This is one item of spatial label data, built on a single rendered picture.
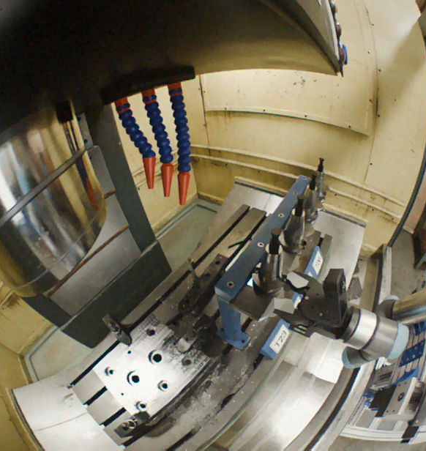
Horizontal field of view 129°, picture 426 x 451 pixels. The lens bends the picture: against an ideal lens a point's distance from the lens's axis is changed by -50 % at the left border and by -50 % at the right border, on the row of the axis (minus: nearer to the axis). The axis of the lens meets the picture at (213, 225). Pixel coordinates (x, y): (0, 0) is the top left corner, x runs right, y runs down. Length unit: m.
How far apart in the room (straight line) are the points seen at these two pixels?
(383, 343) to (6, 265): 0.50
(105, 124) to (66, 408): 1.27
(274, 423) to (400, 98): 1.35
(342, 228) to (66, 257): 1.15
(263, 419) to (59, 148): 0.84
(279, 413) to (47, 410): 1.06
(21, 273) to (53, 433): 1.08
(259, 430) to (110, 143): 1.16
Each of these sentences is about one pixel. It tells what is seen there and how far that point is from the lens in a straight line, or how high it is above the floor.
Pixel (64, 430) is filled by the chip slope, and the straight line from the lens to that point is 1.16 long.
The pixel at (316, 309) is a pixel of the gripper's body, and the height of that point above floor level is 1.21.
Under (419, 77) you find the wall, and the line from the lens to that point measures 1.07.
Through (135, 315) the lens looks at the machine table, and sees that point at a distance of 0.76.
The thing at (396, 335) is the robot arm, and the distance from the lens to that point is 0.42.
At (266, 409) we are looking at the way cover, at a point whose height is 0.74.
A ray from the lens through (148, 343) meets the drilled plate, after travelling 0.60.
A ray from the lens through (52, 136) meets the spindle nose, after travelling 0.15.
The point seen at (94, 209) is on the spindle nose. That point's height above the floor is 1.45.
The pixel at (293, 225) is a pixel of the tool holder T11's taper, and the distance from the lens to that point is 0.39.
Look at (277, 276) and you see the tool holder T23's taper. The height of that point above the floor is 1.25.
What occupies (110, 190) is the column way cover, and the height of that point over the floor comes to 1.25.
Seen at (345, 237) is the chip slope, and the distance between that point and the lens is 1.14.
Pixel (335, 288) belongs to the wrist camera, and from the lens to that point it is 0.30.
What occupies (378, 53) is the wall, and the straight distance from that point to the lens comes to 1.02.
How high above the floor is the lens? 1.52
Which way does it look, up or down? 41 degrees down
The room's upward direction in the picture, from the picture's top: 9 degrees counter-clockwise
